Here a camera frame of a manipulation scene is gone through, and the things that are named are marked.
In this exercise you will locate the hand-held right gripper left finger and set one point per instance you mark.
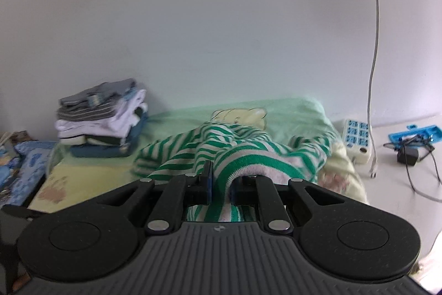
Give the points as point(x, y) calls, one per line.
point(207, 186)

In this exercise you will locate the bear print blanket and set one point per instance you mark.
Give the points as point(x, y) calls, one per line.
point(103, 174)

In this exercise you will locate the white dark-trimmed folded garment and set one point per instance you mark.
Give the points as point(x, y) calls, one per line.
point(103, 140)

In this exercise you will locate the white power strip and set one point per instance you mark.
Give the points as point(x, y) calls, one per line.
point(355, 139)

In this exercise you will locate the grey patterned folded garment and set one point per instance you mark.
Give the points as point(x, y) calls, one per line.
point(86, 105)

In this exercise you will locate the green white striped shirt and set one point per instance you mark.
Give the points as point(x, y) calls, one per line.
point(248, 156)

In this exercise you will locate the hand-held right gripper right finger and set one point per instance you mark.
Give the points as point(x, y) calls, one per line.
point(234, 191)

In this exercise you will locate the blue patterned side table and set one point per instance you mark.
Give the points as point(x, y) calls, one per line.
point(24, 167)

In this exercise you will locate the stack of folded clothes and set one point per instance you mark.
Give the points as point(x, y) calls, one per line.
point(93, 125)

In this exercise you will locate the blue folded garment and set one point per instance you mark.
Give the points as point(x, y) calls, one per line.
point(103, 150)

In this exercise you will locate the blue plastic tray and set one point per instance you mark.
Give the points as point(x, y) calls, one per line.
point(419, 134)

